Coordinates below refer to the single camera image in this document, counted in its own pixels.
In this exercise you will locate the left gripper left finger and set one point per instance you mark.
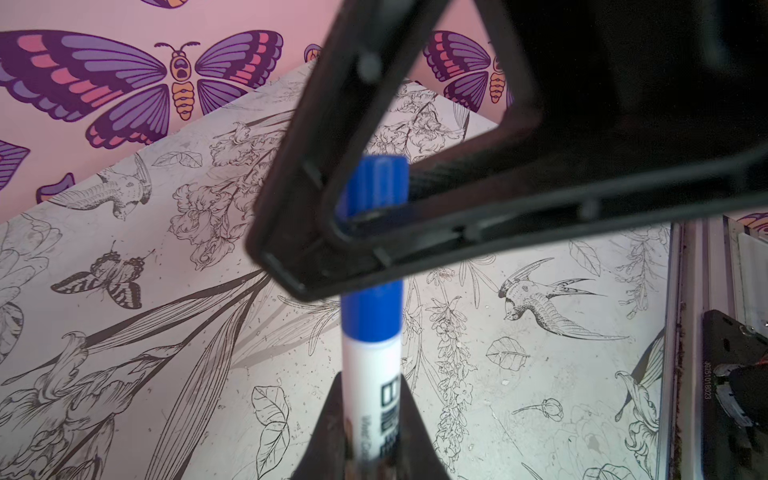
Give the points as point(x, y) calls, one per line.
point(325, 455)

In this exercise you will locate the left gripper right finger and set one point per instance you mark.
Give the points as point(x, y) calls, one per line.
point(415, 457)

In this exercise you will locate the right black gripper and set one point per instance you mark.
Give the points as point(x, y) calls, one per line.
point(685, 81)

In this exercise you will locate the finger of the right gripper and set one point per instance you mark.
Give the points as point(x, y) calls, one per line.
point(454, 210)

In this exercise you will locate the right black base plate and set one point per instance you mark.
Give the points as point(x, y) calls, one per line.
point(734, 389)

